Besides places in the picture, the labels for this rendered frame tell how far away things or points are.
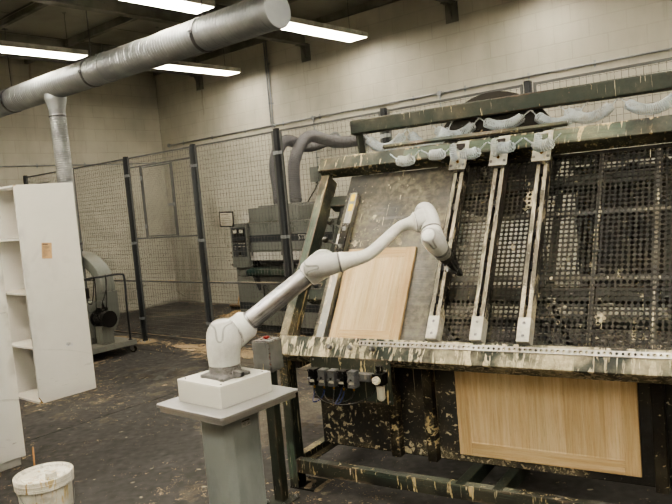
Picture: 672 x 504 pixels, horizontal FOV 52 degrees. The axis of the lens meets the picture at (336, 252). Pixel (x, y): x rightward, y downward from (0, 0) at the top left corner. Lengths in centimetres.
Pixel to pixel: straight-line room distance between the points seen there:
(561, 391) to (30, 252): 502
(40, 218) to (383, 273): 402
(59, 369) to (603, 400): 516
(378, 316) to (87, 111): 943
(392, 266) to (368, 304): 26
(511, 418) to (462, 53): 613
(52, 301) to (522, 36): 594
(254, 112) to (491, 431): 845
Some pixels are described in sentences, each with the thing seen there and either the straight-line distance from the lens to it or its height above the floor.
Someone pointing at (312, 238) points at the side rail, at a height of 144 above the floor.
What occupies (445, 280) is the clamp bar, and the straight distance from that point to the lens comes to 367.
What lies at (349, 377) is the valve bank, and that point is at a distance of 367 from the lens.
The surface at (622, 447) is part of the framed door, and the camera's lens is 365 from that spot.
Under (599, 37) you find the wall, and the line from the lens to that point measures 842.
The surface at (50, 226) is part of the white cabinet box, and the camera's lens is 711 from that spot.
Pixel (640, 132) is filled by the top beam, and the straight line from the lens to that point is 379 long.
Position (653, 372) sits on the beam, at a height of 82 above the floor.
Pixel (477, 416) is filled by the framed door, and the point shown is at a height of 47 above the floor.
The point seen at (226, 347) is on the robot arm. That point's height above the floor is 101.
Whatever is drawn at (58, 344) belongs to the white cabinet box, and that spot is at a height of 52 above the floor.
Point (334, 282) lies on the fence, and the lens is 403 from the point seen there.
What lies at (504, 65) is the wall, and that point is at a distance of 883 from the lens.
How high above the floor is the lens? 167
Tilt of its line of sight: 4 degrees down
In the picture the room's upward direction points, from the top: 5 degrees counter-clockwise
